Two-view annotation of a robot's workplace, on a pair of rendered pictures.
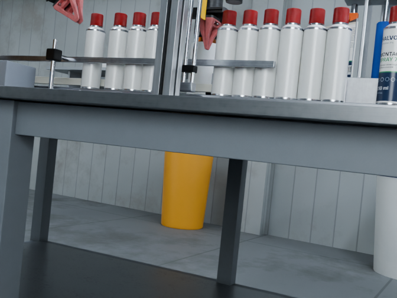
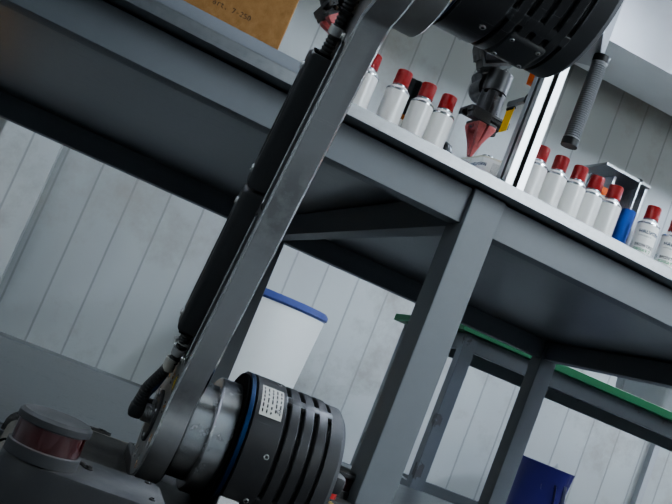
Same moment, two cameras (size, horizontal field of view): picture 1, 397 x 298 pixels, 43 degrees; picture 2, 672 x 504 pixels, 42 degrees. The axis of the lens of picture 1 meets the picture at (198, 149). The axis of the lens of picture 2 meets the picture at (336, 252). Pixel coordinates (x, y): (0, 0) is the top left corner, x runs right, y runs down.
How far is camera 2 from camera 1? 1.48 m
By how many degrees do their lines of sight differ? 44
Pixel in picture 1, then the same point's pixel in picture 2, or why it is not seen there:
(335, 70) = not seen: hidden behind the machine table
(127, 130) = (610, 280)
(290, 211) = (43, 298)
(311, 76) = not seen: hidden behind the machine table
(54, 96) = (577, 227)
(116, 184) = not seen: outside the picture
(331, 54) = (605, 226)
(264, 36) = (558, 182)
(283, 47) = (571, 201)
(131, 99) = (647, 261)
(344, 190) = (140, 287)
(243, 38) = (538, 174)
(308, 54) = (588, 218)
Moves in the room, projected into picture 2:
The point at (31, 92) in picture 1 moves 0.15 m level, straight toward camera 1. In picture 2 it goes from (553, 212) to (647, 238)
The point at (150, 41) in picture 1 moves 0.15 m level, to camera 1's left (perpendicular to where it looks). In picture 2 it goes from (443, 128) to (401, 94)
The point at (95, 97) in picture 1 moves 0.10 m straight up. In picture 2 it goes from (616, 246) to (636, 191)
